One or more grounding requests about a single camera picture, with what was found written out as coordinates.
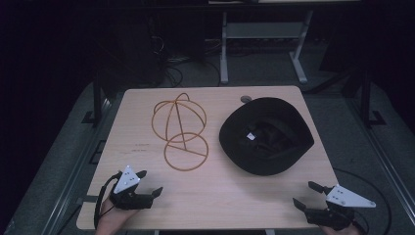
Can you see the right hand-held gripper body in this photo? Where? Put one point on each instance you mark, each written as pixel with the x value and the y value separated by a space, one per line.
pixel 344 197

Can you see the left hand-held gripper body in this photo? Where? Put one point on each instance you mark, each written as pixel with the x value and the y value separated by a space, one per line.
pixel 126 182

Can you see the black bucket hat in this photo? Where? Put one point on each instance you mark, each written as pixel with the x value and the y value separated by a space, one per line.
pixel 280 153

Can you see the person's right hand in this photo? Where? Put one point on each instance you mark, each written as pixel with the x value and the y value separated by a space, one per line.
pixel 336 231

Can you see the person's left hand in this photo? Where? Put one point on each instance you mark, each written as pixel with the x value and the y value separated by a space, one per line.
pixel 112 218

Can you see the grey table grommet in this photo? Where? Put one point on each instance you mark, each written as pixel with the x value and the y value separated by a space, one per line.
pixel 246 99

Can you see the grey metal stand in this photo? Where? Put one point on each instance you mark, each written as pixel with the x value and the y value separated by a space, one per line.
pixel 261 31

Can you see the grey metal floor rail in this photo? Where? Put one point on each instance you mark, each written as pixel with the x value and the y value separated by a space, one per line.
pixel 385 163
pixel 75 173

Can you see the black metal post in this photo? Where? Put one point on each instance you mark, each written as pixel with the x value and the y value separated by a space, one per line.
pixel 366 98
pixel 97 104

